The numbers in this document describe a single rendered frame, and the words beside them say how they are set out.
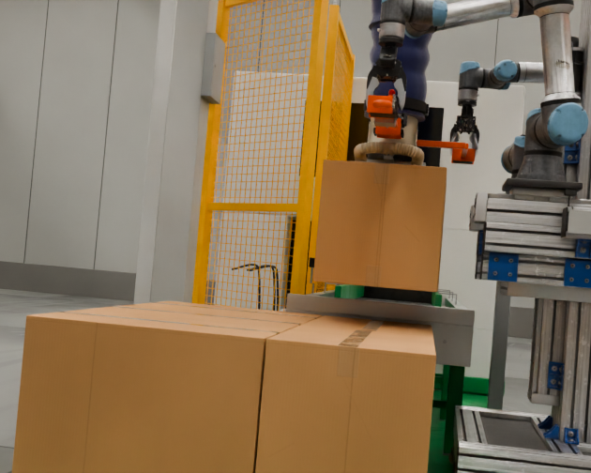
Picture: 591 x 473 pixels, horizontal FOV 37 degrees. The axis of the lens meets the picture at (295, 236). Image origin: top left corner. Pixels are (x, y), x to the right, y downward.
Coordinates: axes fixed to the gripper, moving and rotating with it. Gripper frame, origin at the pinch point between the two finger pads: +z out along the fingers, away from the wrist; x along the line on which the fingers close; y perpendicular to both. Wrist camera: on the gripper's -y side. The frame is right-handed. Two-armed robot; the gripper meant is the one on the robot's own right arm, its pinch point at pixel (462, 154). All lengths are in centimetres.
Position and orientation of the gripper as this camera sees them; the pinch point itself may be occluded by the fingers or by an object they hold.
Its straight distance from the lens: 346.5
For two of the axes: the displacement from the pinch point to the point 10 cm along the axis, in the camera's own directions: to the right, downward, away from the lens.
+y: -1.6, -0.3, -9.9
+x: 9.8, 0.7, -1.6
